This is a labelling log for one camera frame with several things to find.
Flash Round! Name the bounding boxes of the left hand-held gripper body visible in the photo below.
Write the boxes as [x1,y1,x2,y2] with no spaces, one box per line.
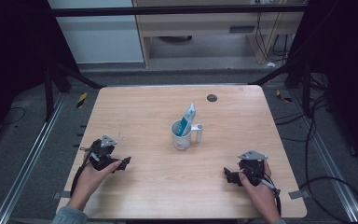
[88,134,121,172]

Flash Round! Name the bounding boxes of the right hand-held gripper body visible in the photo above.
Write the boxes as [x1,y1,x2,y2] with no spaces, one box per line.
[238,149,269,188]

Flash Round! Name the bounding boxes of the white cup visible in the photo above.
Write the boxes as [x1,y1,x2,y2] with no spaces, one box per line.
[170,119,205,151]

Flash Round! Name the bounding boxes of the white and teal toothpaste tube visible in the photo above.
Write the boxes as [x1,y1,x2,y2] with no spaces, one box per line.
[175,102,197,137]

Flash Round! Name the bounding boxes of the person's left hand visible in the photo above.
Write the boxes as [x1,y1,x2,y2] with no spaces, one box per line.
[66,160,123,212]

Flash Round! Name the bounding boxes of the person's right hand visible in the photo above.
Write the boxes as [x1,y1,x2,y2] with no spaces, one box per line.
[238,161,282,223]

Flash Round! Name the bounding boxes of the yellow and black tape strip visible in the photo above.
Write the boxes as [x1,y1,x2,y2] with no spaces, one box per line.
[76,91,89,109]
[275,89,293,105]

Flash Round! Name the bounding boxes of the white cabinet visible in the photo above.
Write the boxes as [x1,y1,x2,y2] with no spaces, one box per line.
[48,0,145,65]

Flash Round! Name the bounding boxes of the light wooden desk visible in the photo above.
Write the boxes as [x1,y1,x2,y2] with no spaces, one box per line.
[131,0,306,68]

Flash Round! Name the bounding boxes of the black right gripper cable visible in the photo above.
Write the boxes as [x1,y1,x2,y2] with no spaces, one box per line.
[258,174,282,217]

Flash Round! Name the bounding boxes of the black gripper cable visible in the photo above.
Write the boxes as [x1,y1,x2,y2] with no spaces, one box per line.
[258,174,282,217]
[69,147,95,198]

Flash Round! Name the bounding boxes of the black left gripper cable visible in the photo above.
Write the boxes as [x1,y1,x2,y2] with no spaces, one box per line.
[69,147,95,198]

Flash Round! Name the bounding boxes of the grey metal table bracket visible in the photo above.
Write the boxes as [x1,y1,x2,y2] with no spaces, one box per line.
[288,189,311,201]
[53,189,72,200]

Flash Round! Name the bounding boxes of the bundle of black floor cables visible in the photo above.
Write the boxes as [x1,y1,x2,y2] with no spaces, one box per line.
[274,72,330,175]

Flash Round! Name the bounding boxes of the aluminium floor rail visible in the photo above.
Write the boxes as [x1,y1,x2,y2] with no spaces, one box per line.
[288,89,358,224]
[0,92,67,224]

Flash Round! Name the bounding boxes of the black frame stand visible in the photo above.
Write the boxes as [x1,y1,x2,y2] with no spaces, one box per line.
[247,57,313,119]
[43,59,107,123]

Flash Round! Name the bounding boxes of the thin black floor cable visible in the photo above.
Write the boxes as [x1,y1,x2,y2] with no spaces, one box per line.
[0,106,27,128]

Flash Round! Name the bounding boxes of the black cables under desk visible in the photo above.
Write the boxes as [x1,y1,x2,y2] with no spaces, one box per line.
[254,11,294,64]

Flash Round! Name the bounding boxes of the black horizontal frame bar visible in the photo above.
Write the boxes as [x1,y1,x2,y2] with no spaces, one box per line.
[49,5,308,18]

